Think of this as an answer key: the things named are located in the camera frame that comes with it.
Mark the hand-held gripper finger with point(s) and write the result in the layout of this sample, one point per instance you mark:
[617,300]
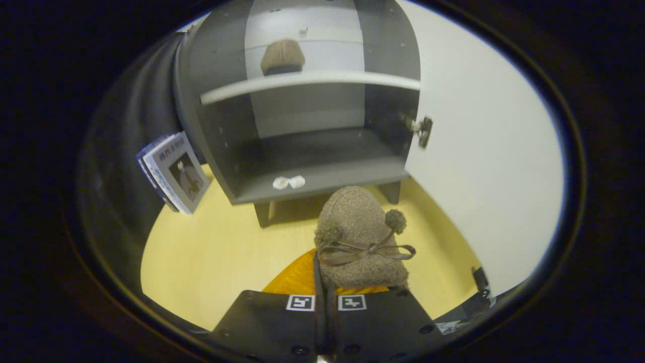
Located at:
[320,317]
[331,327]

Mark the brown fuzzy shoe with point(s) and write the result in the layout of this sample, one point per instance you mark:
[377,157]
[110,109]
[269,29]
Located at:
[358,222]
[282,55]

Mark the grey shoe cabinet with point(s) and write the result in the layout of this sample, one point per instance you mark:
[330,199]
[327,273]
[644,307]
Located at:
[312,151]

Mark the white shoe cabinet door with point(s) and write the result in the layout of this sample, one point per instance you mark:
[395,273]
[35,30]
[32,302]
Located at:
[478,151]

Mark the metal door hinge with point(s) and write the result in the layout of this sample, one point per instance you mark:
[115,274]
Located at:
[425,132]

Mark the white cabinet shelf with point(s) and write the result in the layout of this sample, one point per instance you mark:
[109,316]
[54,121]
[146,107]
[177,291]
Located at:
[302,79]

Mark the blue cover book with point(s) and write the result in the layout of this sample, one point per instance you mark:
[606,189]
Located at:
[147,169]

